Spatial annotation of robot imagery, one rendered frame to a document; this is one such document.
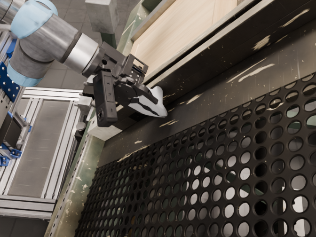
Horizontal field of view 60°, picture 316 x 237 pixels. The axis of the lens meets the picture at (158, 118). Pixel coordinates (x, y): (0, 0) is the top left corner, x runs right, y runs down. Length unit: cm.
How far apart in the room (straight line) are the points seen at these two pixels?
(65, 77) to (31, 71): 178
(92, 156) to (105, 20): 77
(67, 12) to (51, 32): 247
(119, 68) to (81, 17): 235
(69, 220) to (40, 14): 58
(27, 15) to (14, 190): 135
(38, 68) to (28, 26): 10
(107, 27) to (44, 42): 96
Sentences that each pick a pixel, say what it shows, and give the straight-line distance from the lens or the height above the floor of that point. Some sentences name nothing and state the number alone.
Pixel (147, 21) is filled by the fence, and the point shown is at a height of 101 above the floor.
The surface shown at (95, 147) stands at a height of 90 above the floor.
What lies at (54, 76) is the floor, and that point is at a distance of 245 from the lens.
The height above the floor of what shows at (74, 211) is 89.
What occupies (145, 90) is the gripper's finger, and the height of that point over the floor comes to 128.
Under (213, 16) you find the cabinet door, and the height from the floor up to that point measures 130.
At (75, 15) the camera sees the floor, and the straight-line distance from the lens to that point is 298.
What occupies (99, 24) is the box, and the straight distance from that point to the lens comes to 152.
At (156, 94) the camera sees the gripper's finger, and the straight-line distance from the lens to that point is 63.
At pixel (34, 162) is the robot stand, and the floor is 21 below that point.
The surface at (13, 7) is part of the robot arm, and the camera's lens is 71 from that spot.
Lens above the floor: 174
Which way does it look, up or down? 58 degrees down
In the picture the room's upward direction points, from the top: straight up
